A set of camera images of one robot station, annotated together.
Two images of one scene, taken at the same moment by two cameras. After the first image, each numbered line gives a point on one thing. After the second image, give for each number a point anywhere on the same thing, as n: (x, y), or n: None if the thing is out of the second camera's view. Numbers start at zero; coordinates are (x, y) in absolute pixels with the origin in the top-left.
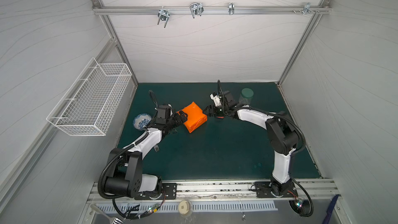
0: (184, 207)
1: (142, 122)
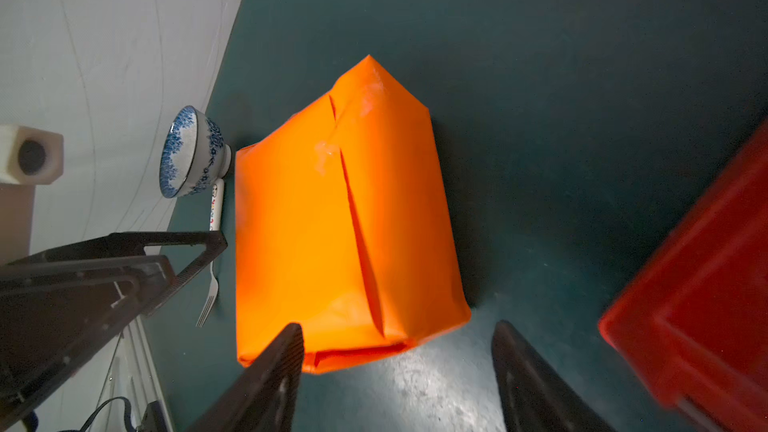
0: None
1: (194, 155)
